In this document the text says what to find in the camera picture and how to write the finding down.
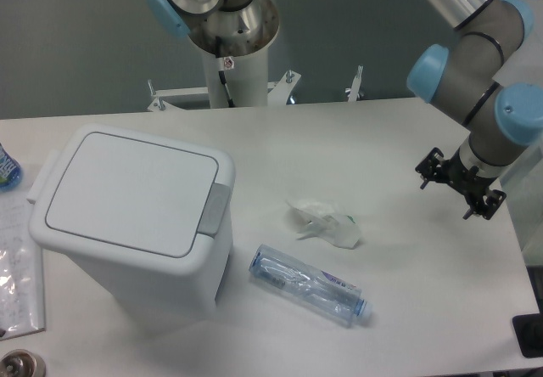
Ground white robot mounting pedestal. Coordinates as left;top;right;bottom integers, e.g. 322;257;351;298
201;48;268;109

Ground round metal fitting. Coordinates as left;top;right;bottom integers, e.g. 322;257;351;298
1;349;47;377

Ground white metal frame with bolts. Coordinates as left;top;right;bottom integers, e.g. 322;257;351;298
147;65;365;112

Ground black device at edge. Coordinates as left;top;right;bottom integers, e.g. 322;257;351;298
512;313;542;358

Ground black cable on pedestal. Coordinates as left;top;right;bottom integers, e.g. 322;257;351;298
214;35;237;109

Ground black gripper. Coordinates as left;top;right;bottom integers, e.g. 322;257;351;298
415;147;507;220

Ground white trash can lid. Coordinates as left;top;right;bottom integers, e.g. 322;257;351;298
44;131;220;258

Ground grey lid release button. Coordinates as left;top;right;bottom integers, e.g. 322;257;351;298
197;183;231;237

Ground blue water bottle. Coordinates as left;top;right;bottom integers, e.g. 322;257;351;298
0;146;23;193

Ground crumpled clear plastic wrapper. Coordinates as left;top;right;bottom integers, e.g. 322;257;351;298
286;199;362;250

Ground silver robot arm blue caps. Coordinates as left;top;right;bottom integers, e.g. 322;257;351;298
406;0;542;220

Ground paper notes in sleeve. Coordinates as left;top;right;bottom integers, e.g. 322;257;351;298
1;190;46;340

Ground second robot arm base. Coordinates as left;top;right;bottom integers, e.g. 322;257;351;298
146;0;280;58

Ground crushed clear plastic bottle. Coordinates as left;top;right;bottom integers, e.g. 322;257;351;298
249;245;373;327

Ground white plastic trash can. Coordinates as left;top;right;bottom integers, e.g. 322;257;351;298
28;124;235;317

